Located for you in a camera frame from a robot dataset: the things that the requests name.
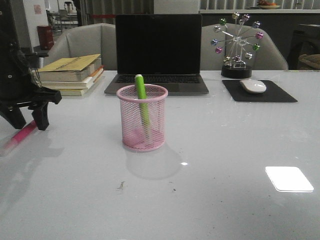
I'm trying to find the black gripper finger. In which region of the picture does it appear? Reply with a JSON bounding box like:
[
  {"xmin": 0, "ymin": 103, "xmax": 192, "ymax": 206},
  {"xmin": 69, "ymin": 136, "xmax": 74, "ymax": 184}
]
[
  {"xmin": 0, "ymin": 106, "xmax": 26, "ymax": 129},
  {"xmin": 31, "ymin": 101, "xmax": 49, "ymax": 131}
]

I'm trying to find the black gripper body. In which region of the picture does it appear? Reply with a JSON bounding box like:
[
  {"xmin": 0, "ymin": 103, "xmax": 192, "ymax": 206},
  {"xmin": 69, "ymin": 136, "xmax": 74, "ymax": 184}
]
[{"xmin": 0, "ymin": 87, "xmax": 62, "ymax": 110}]

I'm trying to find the pink highlighter pen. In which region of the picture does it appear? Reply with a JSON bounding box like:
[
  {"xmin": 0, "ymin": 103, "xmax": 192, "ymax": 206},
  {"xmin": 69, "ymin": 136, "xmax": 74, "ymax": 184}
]
[{"xmin": 0, "ymin": 120, "xmax": 37, "ymax": 157}]

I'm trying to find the green highlighter pen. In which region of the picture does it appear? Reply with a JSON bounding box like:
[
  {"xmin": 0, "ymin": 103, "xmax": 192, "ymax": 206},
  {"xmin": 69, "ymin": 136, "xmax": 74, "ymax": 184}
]
[{"xmin": 134, "ymin": 74, "xmax": 152, "ymax": 141}]

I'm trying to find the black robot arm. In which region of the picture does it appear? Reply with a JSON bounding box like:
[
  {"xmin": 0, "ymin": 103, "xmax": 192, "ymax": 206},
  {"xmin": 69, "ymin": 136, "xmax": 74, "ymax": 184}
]
[{"xmin": 0, "ymin": 0, "xmax": 62, "ymax": 131}]

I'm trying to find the pink mesh pen holder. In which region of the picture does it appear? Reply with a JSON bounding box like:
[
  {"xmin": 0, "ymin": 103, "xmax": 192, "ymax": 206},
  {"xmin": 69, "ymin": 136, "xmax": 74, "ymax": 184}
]
[{"xmin": 116, "ymin": 84, "xmax": 168, "ymax": 152}]

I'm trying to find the bottom cream book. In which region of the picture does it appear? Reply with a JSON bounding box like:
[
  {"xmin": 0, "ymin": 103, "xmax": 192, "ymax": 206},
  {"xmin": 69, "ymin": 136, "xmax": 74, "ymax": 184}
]
[{"xmin": 59, "ymin": 75, "xmax": 104, "ymax": 96}]

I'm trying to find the cream book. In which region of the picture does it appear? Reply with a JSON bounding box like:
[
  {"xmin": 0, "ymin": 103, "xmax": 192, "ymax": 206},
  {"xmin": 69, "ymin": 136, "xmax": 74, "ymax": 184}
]
[
  {"xmin": 41, "ymin": 65, "xmax": 104, "ymax": 90},
  {"xmin": 59, "ymin": 75, "xmax": 104, "ymax": 96}
]

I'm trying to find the top yellow book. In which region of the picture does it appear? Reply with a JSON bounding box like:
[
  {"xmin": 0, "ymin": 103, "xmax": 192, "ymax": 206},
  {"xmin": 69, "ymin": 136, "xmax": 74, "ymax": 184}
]
[{"xmin": 38, "ymin": 54, "xmax": 102, "ymax": 82}]

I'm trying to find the middle cream book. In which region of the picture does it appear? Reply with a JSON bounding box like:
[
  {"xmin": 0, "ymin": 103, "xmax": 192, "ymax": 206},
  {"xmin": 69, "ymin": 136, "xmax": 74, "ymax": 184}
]
[{"xmin": 41, "ymin": 65, "xmax": 104, "ymax": 90}]

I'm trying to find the red bin in background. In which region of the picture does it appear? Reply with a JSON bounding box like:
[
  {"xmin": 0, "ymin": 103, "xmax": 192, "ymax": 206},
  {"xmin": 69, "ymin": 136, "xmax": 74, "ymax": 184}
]
[{"xmin": 37, "ymin": 25, "xmax": 54, "ymax": 50}]

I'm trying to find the left grey armchair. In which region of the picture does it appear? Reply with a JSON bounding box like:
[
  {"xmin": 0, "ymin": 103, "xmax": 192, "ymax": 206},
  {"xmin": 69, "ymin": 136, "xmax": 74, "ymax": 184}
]
[{"xmin": 44, "ymin": 23, "xmax": 118, "ymax": 71}]

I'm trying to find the grey armchair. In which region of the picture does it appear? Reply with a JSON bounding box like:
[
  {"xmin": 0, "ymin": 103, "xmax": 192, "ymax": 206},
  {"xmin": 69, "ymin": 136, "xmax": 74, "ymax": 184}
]
[
  {"xmin": 44, "ymin": 23, "xmax": 118, "ymax": 71},
  {"xmin": 200, "ymin": 23, "xmax": 288, "ymax": 71}
]

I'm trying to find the grey laptop computer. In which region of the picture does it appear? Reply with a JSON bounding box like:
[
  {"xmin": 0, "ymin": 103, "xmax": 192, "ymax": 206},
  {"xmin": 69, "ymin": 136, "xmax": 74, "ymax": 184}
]
[{"xmin": 104, "ymin": 13, "xmax": 209, "ymax": 96}]

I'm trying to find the white cabinet in background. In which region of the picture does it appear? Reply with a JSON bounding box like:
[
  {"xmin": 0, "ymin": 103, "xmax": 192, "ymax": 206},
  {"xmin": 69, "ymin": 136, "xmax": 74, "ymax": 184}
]
[{"xmin": 153, "ymin": 0, "xmax": 200, "ymax": 14}]

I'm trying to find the right grey armchair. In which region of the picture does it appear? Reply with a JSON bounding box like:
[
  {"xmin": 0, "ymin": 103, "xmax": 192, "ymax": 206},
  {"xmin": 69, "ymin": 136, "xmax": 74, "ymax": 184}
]
[{"xmin": 200, "ymin": 23, "xmax": 288, "ymax": 71}]

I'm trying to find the ferris wheel desk toy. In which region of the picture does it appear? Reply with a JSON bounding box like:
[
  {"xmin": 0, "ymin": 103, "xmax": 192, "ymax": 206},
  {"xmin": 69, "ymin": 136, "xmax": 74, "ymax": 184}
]
[{"xmin": 210, "ymin": 12, "xmax": 264, "ymax": 79}]

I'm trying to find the white computer mouse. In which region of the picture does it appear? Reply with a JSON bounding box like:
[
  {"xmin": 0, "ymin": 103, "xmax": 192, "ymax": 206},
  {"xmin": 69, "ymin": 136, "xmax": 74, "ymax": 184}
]
[{"xmin": 239, "ymin": 79, "xmax": 267, "ymax": 94}]

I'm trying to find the black mouse pad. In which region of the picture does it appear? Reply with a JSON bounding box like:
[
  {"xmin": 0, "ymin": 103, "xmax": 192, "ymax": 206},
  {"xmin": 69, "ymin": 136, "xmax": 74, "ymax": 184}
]
[{"xmin": 222, "ymin": 80, "xmax": 298, "ymax": 103}]

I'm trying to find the fruit bowl on counter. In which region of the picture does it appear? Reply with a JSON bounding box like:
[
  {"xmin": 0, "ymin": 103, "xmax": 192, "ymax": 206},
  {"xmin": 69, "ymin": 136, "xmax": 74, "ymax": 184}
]
[{"xmin": 257, "ymin": 0, "xmax": 280, "ymax": 10}]

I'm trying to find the olive cushioned seat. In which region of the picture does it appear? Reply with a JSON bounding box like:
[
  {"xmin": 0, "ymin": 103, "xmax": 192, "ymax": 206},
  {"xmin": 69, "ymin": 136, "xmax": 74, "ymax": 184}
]
[{"xmin": 298, "ymin": 54, "xmax": 320, "ymax": 70}]

